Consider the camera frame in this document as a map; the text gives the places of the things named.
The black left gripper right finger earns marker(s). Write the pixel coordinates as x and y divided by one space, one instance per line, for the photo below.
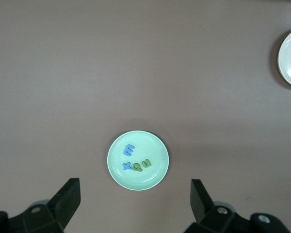
208 213

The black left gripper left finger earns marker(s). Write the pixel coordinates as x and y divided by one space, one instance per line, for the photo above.
63 206

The blue letter x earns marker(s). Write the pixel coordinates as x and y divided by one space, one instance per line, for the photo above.
126 166

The green letter u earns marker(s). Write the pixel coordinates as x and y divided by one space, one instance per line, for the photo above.
147 162

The green letter p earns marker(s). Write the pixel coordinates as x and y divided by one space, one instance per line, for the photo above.
137 167

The blue letter m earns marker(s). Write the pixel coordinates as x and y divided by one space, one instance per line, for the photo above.
129 150

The green plate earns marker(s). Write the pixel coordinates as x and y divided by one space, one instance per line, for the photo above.
145 179

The brown table cover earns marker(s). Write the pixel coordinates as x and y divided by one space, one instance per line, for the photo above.
87 72

